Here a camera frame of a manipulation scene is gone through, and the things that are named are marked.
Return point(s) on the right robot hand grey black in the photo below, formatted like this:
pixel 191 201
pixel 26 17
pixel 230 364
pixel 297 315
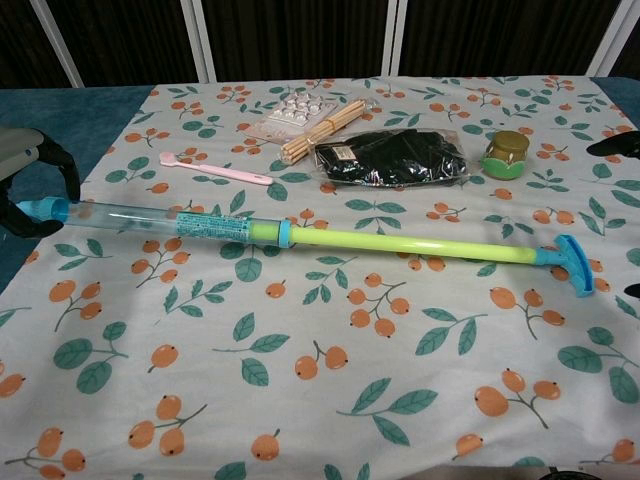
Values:
pixel 620 146

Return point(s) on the left robot hand grey black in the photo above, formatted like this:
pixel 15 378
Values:
pixel 66 165

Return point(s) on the green blue toy pump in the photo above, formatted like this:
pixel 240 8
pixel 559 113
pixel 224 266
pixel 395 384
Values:
pixel 400 245

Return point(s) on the green jar with gold lid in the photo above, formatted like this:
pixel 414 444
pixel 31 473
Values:
pixel 505 155

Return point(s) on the pink toothbrush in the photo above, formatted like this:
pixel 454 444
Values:
pixel 220 172

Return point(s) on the black gloves in plastic bag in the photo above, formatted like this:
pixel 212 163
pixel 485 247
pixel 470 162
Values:
pixel 390 157

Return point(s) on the clear pack of clips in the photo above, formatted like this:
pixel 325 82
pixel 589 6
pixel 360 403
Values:
pixel 300 107

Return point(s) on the bundle of wooden sticks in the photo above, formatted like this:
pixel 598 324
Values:
pixel 320 132

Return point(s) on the floral fruit print tablecloth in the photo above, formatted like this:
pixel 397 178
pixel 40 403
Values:
pixel 300 375

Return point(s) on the black folding screen white frame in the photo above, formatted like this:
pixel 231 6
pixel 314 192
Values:
pixel 300 40

